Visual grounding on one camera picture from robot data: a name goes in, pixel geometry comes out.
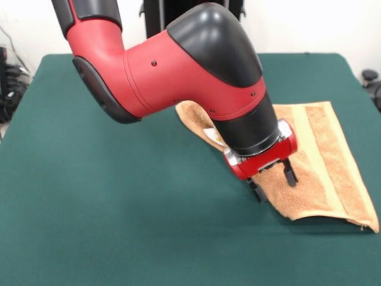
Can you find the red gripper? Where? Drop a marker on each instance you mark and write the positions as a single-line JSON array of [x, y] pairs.
[[262, 161]]

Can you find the dark green table cloth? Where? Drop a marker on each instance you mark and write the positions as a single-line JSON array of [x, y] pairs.
[[89, 178]]

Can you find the tan terry towel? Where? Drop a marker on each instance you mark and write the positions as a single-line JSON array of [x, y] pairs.
[[327, 167]]

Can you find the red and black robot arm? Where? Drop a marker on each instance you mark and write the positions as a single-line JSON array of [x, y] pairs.
[[178, 77]]

